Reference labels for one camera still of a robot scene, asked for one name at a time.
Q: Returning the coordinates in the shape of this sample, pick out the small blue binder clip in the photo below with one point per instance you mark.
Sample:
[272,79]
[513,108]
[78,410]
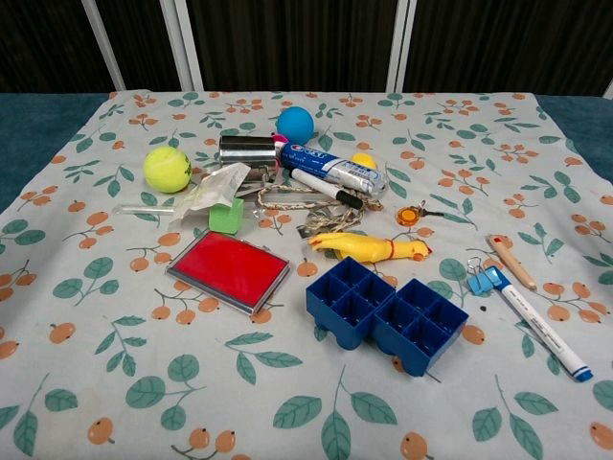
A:
[480,285]

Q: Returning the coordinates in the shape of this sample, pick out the white marker with black cap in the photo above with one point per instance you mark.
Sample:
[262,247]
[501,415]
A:
[316,183]

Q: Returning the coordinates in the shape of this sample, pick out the yellow rubber chicken toy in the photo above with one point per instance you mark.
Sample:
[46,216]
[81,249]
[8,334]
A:
[359,246]

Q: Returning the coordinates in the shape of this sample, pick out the blue white toothpaste tube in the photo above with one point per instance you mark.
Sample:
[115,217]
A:
[330,167]

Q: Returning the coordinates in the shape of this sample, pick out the green foam cube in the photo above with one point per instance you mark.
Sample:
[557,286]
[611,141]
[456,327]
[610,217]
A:
[225,218]

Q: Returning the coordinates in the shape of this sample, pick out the red ink stamp pad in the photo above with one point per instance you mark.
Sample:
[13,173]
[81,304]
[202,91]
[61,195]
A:
[230,270]

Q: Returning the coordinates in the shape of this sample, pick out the small yellow ball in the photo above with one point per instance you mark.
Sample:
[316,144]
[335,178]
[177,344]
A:
[365,160]

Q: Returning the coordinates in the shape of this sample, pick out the blue plastic grid block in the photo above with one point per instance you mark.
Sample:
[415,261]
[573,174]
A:
[407,350]
[330,318]

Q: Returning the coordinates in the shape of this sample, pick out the shiny metal cup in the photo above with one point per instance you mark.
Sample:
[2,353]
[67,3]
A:
[246,153]

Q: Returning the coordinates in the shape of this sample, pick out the clear plastic wrapped packet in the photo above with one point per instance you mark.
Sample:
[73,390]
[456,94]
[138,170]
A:
[215,189]

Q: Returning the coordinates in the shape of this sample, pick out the blue rubber ball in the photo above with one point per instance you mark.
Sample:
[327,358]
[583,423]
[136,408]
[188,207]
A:
[296,124]

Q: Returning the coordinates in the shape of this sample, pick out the yellow-green tennis ball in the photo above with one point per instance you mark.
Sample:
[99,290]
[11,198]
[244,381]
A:
[166,169]

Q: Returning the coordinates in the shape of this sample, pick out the clear plastic tube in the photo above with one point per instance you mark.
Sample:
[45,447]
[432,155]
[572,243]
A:
[141,209]

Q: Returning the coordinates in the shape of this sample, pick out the floral print tablecloth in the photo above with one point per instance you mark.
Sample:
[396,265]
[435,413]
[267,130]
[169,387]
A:
[143,345]

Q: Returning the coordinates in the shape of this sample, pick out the wooden pen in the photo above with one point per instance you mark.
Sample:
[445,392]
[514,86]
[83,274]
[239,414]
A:
[512,261]

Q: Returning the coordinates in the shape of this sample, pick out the white marker with blue cap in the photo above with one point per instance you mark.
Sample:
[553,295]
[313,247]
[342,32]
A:
[541,330]

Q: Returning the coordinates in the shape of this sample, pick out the white partition frame post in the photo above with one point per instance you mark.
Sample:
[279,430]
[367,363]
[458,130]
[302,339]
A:
[401,45]
[184,45]
[103,45]

